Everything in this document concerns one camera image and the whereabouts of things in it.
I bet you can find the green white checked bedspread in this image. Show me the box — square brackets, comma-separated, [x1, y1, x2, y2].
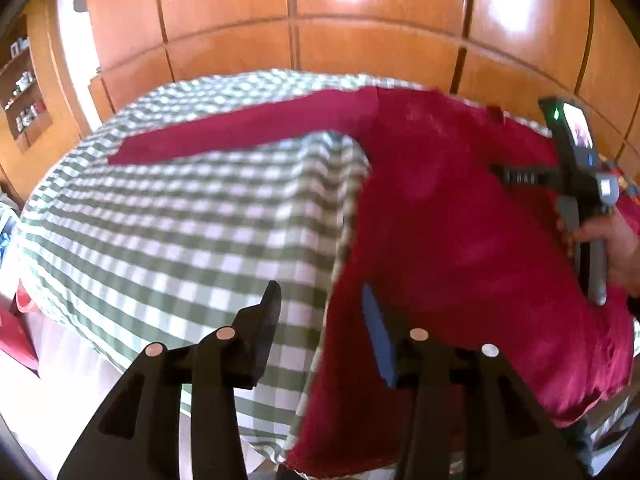
[10, 70, 640, 476]

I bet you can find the wooden wardrobe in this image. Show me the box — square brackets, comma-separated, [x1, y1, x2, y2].
[85, 0, 640, 181]

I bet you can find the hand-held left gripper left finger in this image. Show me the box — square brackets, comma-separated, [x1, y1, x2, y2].
[57, 280, 282, 480]

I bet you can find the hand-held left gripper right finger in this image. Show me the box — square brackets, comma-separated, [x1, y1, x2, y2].
[361, 284, 588, 480]

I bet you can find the pile of assorted items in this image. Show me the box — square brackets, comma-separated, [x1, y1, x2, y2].
[0, 202, 22, 261]

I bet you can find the person's right hand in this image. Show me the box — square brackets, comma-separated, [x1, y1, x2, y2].
[556, 205, 640, 300]

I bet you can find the wooden glass-door cabinet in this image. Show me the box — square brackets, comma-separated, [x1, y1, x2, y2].
[0, 15, 57, 156]

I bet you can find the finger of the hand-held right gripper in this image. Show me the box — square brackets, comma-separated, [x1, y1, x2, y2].
[490, 162, 565, 190]

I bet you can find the red long-sleeved shirt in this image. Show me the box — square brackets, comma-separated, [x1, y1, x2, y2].
[107, 85, 636, 478]

